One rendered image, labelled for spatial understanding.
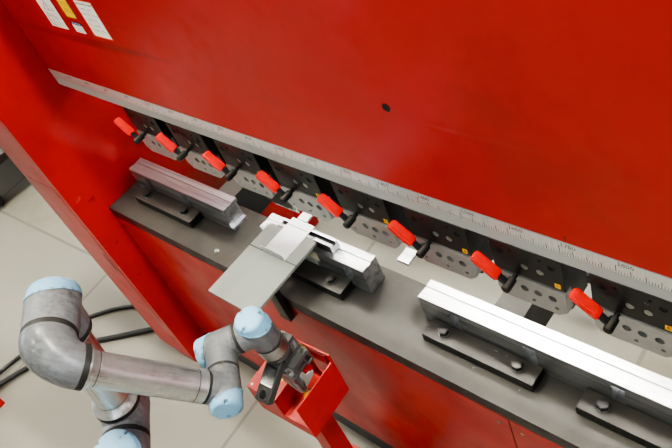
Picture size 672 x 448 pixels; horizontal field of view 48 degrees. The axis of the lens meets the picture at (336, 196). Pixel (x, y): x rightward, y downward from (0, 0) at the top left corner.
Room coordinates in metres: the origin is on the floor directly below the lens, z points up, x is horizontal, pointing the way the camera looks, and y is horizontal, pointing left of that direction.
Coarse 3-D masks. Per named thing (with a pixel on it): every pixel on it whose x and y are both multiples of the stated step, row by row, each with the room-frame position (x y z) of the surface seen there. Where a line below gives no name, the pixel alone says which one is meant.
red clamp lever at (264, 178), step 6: (258, 174) 1.41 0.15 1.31; (264, 174) 1.40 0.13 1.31; (264, 180) 1.39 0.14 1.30; (270, 180) 1.39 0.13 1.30; (270, 186) 1.38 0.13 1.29; (276, 186) 1.38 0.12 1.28; (276, 192) 1.37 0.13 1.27; (282, 192) 1.37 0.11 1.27; (288, 192) 1.36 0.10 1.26; (282, 198) 1.35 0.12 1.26; (288, 198) 1.35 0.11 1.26
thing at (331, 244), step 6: (282, 222) 1.57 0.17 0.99; (312, 234) 1.48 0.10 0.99; (318, 234) 1.46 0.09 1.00; (324, 234) 1.45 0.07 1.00; (318, 240) 1.44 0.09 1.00; (324, 240) 1.44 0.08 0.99; (330, 240) 1.43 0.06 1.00; (336, 240) 1.41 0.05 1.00; (318, 246) 1.44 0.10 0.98; (324, 246) 1.42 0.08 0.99; (330, 246) 1.40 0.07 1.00; (336, 246) 1.41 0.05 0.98; (330, 252) 1.41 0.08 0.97
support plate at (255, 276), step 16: (272, 224) 1.57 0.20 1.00; (256, 240) 1.54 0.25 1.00; (304, 240) 1.46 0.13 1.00; (240, 256) 1.51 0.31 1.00; (256, 256) 1.48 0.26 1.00; (272, 256) 1.45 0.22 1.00; (304, 256) 1.41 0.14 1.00; (224, 272) 1.47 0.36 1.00; (240, 272) 1.45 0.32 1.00; (256, 272) 1.42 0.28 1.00; (272, 272) 1.40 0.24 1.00; (288, 272) 1.38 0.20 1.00; (224, 288) 1.42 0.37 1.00; (240, 288) 1.39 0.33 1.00; (256, 288) 1.37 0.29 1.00; (272, 288) 1.35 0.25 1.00; (240, 304) 1.34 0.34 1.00; (256, 304) 1.32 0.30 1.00
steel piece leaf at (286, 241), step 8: (288, 224) 1.54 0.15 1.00; (280, 232) 1.53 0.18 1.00; (288, 232) 1.51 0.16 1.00; (296, 232) 1.50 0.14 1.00; (304, 232) 1.49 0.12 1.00; (272, 240) 1.51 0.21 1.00; (280, 240) 1.50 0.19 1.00; (288, 240) 1.48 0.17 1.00; (296, 240) 1.47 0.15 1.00; (264, 248) 1.48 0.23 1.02; (272, 248) 1.48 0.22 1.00; (280, 248) 1.47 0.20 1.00; (288, 248) 1.46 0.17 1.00; (280, 256) 1.43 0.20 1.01; (288, 256) 1.43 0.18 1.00
